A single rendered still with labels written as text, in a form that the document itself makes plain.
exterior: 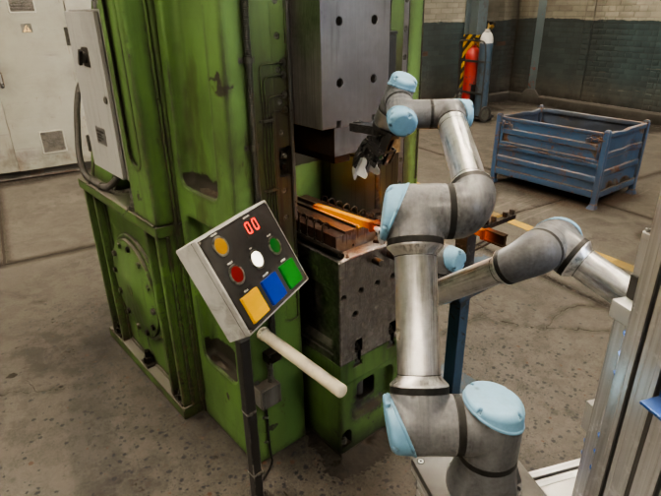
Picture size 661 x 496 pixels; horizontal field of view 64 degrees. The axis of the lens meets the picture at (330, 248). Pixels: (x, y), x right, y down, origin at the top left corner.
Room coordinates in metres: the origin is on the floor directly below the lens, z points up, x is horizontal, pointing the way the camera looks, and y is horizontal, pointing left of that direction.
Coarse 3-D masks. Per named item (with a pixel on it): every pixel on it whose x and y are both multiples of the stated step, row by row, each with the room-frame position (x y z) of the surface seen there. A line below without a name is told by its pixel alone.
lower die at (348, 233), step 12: (300, 204) 2.04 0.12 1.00; (324, 204) 2.05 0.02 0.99; (312, 216) 1.92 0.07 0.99; (324, 216) 1.92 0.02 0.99; (360, 216) 1.91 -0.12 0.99; (300, 228) 1.89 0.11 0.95; (312, 228) 1.83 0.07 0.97; (324, 228) 1.81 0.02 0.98; (336, 228) 1.79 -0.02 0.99; (348, 228) 1.79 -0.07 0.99; (360, 228) 1.81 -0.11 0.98; (324, 240) 1.78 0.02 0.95; (336, 240) 1.73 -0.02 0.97; (348, 240) 1.77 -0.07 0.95; (360, 240) 1.81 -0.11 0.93
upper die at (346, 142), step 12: (372, 120) 1.85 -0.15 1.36; (300, 132) 1.87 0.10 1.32; (312, 132) 1.82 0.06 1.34; (324, 132) 1.77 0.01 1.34; (336, 132) 1.74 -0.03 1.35; (348, 132) 1.77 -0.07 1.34; (300, 144) 1.87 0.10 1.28; (312, 144) 1.82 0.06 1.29; (324, 144) 1.77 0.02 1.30; (336, 144) 1.74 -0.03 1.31; (348, 144) 1.77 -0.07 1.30
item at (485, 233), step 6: (486, 228) 1.80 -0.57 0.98; (492, 228) 1.79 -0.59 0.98; (480, 234) 1.78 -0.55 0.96; (486, 234) 1.78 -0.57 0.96; (492, 234) 1.76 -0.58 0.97; (498, 234) 1.73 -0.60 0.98; (504, 234) 1.73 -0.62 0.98; (486, 240) 1.77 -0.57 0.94; (492, 240) 1.76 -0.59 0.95; (498, 240) 1.74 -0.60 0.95; (504, 240) 1.72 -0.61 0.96; (504, 246) 1.72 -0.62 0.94
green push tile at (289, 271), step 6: (282, 264) 1.40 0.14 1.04; (288, 264) 1.41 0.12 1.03; (294, 264) 1.43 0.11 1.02; (282, 270) 1.38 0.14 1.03; (288, 270) 1.40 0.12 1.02; (294, 270) 1.42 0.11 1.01; (282, 276) 1.37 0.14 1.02; (288, 276) 1.38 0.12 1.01; (294, 276) 1.40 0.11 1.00; (300, 276) 1.42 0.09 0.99; (288, 282) 1.37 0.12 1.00; (294, 282) 1.38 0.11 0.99
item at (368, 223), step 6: (318, 204) 2.00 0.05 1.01; (324, 210) 1.95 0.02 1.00; (330, 210) 1.92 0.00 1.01; (336, 210) 1.92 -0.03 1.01; (336, 216) 1.89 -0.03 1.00; (342, 216) 1.86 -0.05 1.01; (348, 216) 1.84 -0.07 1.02; (354, 216) 1.84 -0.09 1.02; (354, 222) 1.82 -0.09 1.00; (360, 222) 1.79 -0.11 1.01; (366, 222) 1.77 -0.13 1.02; (372, 222) 1.74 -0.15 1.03; (378, 222) 1.74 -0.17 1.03; (372, 228) 1.74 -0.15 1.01
